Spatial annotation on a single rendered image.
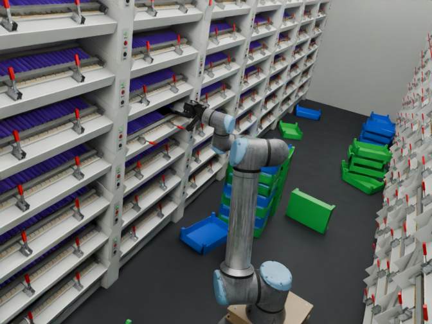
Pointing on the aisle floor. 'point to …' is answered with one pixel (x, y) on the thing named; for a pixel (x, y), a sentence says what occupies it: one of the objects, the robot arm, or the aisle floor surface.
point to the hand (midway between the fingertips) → (172, 108)
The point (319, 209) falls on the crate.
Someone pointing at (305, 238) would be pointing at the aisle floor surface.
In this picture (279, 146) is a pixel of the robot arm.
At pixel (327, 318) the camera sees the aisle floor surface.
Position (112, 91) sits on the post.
